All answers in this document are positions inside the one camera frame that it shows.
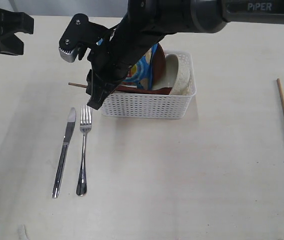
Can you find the blue Lays chip bag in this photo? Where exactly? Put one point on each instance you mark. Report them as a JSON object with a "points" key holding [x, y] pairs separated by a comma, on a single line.
{"points": [[140, 75]]}

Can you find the dark red wooden spoon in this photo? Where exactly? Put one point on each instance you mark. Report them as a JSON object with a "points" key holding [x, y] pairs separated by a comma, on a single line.
{"points": [[133, 90]]}

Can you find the silver metal table knife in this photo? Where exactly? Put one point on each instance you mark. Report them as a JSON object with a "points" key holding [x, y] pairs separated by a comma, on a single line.
{"points": [[66, 141]]}

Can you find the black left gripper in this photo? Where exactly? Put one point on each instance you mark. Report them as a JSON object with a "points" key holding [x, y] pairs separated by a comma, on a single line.
{"points": [[11, 23]]}

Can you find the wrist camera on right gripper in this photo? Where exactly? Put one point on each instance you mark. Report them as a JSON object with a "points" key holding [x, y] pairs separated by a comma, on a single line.
{"points": [[80, 35]]}

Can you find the brown round plate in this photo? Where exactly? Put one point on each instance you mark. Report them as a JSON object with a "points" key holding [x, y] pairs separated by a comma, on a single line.
{"points": [[158, 64]]}

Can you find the white perforated plastic basket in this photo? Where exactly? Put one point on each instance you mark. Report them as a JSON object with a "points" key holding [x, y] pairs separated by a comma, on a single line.
{"points": [[152, 106]]}

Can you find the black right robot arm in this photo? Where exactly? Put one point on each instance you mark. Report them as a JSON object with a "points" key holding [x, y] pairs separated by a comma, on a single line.
{"points": [[147, 22]]}

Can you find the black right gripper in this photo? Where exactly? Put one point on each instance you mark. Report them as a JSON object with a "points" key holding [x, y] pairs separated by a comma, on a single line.
{"points": [[116, 54]]}

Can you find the silver metal fork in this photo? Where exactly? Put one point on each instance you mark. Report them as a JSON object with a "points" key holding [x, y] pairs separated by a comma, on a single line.
{"points": [[85, 128]]}

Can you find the white speckled ceramic bowl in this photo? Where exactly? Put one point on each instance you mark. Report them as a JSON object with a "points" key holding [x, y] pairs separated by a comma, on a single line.
{"points": [[176, 76]]}

